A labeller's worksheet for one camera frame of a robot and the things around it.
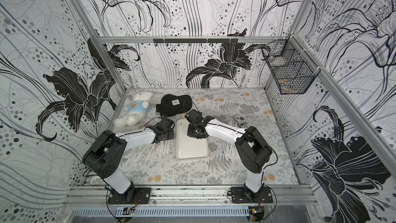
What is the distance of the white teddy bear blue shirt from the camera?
2.98 ft

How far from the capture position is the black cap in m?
1.03

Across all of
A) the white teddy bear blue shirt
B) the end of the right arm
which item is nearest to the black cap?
the white teddy bear blue shirt

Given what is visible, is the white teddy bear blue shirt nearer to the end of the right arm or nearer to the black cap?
the black cap

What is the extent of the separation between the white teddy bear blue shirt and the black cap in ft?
0.30
